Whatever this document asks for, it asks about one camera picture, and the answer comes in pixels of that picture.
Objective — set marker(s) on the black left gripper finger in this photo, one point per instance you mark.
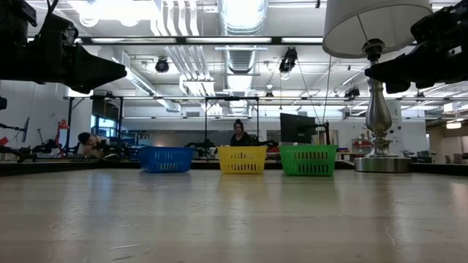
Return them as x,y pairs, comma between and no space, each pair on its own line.
81,88
97,69

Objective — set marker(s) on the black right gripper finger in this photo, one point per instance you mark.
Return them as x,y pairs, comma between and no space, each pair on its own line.
398,67
398,87

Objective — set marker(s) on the silver table lamp white shade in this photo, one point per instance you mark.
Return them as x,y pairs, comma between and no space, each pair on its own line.
378,109

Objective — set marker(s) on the red stand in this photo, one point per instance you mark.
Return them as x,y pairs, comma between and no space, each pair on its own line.
63,125

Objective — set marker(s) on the person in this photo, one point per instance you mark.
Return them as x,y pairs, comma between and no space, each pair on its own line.
240,139
89,144

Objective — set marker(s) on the ceiling light panel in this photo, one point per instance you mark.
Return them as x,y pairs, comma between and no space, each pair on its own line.
453,125

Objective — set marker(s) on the red storage shelf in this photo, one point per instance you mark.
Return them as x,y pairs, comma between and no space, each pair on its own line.
361,143

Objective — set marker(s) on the blue plastic basket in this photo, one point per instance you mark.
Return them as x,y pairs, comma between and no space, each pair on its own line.
164,159

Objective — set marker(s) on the black computer monitor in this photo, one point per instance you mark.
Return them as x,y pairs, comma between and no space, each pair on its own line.
296,128

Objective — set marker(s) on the green plastic basket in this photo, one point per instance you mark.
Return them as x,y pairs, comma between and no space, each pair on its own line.
308,160

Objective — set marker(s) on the yellow plastic basket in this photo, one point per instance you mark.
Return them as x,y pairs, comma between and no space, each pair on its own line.
242,160

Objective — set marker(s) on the black hanging camera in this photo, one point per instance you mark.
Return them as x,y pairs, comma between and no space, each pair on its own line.
289,60
162,65

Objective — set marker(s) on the black overhead frame bar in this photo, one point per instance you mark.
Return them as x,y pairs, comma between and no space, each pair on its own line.
276,40

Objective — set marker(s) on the black background rig frame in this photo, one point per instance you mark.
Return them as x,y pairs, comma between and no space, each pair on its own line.
234,98

